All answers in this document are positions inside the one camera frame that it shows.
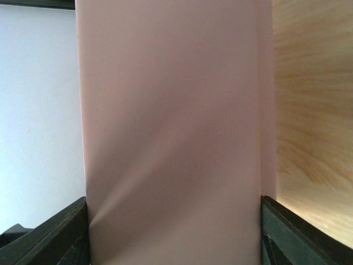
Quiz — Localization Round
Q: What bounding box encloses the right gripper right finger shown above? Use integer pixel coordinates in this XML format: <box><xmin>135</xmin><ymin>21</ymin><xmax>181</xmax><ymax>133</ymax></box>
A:
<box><xmin>261</xmin><ymin>196</ymin><xmax>352</xmax><ymax>264</ymax></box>

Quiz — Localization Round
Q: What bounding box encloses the pink glasses case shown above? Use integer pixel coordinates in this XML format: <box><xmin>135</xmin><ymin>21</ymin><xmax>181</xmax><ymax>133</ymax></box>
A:
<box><xmin>76</xmin><ymin>1</ymin><xmax>276</xmax><ymax>264</ymax></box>

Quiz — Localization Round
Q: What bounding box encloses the black enclosure frame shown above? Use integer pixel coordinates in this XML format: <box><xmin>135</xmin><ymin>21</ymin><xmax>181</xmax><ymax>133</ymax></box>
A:
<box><xmin>0</xmin><ymin>0</ymin><xmax>75</xmax><ymax>10</ymax></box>

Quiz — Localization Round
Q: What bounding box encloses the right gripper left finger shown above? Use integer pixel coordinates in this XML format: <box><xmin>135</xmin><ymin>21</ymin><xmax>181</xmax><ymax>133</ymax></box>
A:
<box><xmin>1</xmin><ymin>197</ymin><xmax>90</xmax><ymax>264</ymax></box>

